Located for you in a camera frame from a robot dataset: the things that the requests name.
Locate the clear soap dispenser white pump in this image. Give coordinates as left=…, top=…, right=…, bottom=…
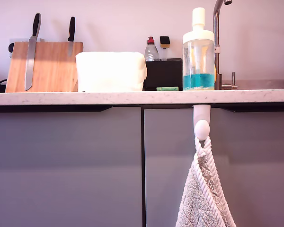
left=182, top=7, right=215, bottom=91

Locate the serrated bread knife black handle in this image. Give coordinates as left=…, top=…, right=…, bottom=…
left=25, top=13, right=42, bottom=91

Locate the black sink caddy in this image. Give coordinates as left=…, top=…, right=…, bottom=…
left=143, top=58, right=183, bottom=91

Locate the small steel tap lever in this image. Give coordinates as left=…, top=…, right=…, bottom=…
left=222, top=72, right=239, bottom=90

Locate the grey cabinet door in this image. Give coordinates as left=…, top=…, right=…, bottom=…
left=143, top=108, right=284, bottom=227
left=0, top=106, right=142, bottom=227

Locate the white door hook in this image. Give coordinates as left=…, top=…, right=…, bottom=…
left=193, top=105, right=211, bottom=140

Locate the small knife black handle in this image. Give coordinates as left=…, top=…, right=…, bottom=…
left=67, top=16, right=76, bottom=57

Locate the wooden knife block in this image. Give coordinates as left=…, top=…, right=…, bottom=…
left=5, top=42, right=84, bottom=93

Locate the grey towel with rope loop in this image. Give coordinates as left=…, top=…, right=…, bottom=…
left=175, top=136, right=237, bottom=227

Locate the white fabric basket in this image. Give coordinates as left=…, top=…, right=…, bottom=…
left=75, top=51, right=148, bottom=92

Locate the steel kitchen faucet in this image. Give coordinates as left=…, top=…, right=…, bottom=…
left=212, top=0, right=233, bottom=90

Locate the black yellow dish brush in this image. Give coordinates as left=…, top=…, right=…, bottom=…
left=159, top=35, right=171, bottom=61

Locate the dish soap bottle red cap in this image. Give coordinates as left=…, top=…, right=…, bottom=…
left=144, top=36, right=160, bottom=62

